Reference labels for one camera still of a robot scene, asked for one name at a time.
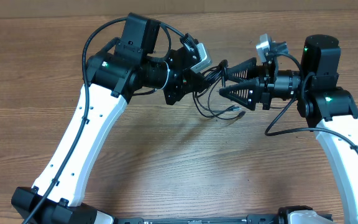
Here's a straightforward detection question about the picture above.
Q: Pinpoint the black usb cable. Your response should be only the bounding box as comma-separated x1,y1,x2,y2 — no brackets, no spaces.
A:
192,58,247,121

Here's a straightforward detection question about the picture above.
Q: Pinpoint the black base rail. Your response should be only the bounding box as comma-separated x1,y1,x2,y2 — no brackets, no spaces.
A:
113,214,280,224

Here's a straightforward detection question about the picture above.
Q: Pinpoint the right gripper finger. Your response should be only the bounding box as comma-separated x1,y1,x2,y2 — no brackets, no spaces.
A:
225,57,259,83
219,78,262,111

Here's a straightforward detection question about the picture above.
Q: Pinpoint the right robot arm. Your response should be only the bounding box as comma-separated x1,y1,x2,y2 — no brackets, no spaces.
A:
219,34,358,223

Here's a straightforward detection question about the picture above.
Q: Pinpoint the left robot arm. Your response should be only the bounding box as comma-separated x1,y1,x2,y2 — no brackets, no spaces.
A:
11,13,212,224

